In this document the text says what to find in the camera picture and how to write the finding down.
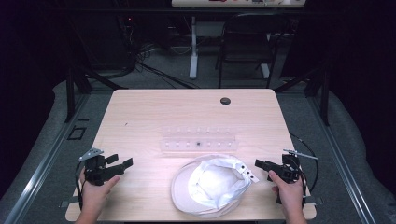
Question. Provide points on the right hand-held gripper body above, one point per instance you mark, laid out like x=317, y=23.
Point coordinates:
x=288, y=169

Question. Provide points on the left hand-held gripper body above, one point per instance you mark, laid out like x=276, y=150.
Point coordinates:
x=99, y=174

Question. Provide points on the person's left hand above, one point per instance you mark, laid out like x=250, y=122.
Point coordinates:
x=95, y=194

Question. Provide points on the person's right hand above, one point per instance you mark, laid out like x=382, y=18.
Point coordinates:
x=288, y=194

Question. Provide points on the white cap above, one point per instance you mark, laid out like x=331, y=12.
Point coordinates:
x=214, y=186

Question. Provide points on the clear plastic rack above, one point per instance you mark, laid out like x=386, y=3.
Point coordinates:
x=199, y=140

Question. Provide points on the dark round table grommet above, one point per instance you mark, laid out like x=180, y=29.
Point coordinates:
x=225, y=101

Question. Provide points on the black metal stand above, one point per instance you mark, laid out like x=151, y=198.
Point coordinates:
x=70, y=93
x=323, y=90

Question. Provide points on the black metal chair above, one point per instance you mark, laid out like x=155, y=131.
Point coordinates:
x=249, y=46

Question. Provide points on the white desk leg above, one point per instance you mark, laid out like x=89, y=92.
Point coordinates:
x=193, y=53

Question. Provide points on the white desk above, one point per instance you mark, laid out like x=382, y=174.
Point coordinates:
x=236, y=3

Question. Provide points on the grey metal floor rail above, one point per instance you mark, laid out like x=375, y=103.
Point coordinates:
x=43, y=165
x=339, y=161

